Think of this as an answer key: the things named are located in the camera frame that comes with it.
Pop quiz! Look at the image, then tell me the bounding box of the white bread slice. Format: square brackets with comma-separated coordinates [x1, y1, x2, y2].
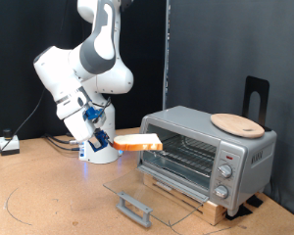
[112, 133, 164, 152]

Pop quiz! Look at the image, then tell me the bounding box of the silver oven knob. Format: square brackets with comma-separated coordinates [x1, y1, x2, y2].
[213, 184, 229, 200]
[218, 163, 234, 179]

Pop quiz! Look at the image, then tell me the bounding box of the silver vertical metal pole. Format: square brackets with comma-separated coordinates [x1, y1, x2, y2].
[162, 0, 172, 111]

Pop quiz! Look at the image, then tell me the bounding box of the glass oven door with handle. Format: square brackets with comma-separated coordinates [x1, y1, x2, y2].
[103, 164, 210, 228]

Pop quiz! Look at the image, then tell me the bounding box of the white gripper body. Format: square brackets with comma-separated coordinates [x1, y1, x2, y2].
[63, 111, 97, 143]

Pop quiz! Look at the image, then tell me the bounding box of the black metal bookend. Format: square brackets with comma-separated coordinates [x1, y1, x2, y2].
[242, 75, 272, 132]

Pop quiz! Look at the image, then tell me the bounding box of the slotted wooden base block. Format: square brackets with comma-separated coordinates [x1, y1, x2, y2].
[142, 172, 228, 227]

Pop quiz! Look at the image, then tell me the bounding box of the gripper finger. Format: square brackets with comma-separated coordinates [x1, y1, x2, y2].
[87, 135, 102, 147]

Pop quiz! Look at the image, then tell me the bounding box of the black camera cable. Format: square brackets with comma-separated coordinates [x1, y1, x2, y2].
[87, 97, 113, 116]

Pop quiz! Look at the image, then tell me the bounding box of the long black hanging cable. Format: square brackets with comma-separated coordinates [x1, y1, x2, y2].
[0, 0, 72, 170]

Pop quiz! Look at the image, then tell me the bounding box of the round wooden cutting board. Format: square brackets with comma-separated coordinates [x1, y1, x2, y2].
[210, 113, 267, 139]

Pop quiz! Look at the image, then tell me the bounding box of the black base cable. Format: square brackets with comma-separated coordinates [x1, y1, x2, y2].
[43, 132, 86, 145]
[43, 135, 82, 152]

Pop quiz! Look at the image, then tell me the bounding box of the grey emergency stop box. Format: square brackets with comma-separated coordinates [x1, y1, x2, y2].
[0, 128, 21, 156]

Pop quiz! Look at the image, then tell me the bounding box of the grey fabric backdrop curtain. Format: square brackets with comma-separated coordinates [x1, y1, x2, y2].
[168, 0, 294, 221]

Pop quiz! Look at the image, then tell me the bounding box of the silver toaster oven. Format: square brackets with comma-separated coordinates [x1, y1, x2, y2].
[135, 105, 278, 217]

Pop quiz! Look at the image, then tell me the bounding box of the black fabric backdrop curtain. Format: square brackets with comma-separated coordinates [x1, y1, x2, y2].
[0, 0, 168, 141]

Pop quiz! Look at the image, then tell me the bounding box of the metal wire oven rack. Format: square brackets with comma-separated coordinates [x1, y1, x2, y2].
[143, 134, 218, 179]

